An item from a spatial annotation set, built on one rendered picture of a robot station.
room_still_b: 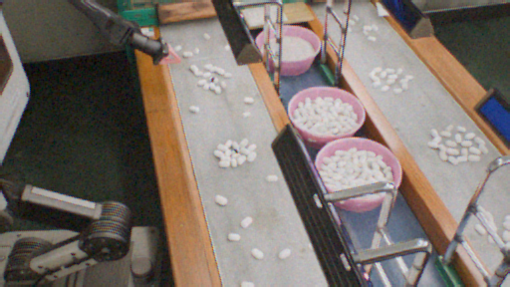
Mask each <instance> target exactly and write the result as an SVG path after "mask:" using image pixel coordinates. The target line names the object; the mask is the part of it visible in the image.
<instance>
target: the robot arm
mask: <svg viewBox="0 0 510 287"><path fill-rule="evenodd" d="M66 1H68V2H69V3H70V4H72V5H73V6H74V7H76V8H77V9H78V10H80V11H81V12H82V13H84V14H85V15H86V16H87V17H88V18H89V19H90V20H91V21H92V22H93V23H94V24H95V26H96V27H98V28H99V29H101V33H103V34H104V35H105V36H106V39H107V40H108V41H109V42H111V43H112V44H114V45H120V46H121V45H122V44H123V43H124V42H125V41H126V45H129V46H131V47H132V48H135V49H137V50H138V51H141V52H143V53H145V54H146V55H149V56H151V57H152V62H153V64H154V65H156V66H157V64H180V61H181V60H180V58H179V57H178V56H177V54H175V52H174V51H173V49H172V48H170V45H169V44H167V43H166V42H165V43H164V44H163V42H162V38H161V37H160V36H159V37H158V38H157V40H156V41H154V40H153V39H152V38H149V37H147V36H146V35H144V34H143V33H142V31H141V27H140V25H139V24H138V22H135V21H128V20H127V19H124V18H123V17H121V16H119V15H118V14H116V13H113V11H111V10H109V9H106V8H105V7H103V6H101V5H100V4H99V3H97V2H96V1H94V0H66ZM169 54H170V55H172V56H173V57H174V58H175V59H176V60H174V59H170V58H167V56H168V55H169Z"/></svg>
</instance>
